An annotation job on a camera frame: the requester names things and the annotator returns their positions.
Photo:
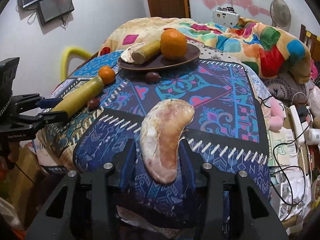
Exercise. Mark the pomelo segment on plate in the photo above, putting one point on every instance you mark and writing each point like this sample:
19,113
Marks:
126,55

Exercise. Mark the pink plush toy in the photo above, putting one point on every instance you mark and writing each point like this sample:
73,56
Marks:
277,115

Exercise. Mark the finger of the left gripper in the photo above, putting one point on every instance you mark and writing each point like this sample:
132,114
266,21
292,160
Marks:
43,119
49,102

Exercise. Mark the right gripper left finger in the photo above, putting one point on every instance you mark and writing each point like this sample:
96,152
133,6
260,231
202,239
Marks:
127,164

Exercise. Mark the wooden headboard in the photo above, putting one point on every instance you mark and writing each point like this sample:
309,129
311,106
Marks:
312,41

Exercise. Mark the large plain orange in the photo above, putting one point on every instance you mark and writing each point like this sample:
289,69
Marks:
173,44

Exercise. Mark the peeled pomelo segment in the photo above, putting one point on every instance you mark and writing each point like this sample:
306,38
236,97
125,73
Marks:
159,139

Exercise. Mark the wall mounted monitor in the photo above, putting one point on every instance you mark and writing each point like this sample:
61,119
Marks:
49,10

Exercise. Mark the white box appliance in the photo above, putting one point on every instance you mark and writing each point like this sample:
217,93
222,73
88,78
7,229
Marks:
225,16

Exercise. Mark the short sugarcane stick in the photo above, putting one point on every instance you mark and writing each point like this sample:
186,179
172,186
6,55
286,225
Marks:
146,52

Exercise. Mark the small mandarin orange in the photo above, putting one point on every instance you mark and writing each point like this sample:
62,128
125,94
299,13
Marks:
107,75

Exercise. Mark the dark brown round plate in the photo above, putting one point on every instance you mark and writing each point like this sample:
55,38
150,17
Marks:
160,62

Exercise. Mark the white electric fan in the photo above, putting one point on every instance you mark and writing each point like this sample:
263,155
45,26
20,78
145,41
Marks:
280,13

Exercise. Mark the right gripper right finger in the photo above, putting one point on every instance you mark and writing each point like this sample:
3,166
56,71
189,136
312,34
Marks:
188,163

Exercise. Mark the dark purple passion fruit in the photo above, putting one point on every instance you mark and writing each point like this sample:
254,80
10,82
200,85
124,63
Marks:
152,77
93,104

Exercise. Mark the colourful patchwork blanket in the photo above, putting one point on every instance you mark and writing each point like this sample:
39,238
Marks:
267,50

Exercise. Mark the yellow foam tube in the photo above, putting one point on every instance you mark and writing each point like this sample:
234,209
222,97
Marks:
68,55

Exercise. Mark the long sugarcane stick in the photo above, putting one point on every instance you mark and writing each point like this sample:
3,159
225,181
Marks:
76,100

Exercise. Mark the white power strip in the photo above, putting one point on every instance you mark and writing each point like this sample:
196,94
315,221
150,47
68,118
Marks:
299,133

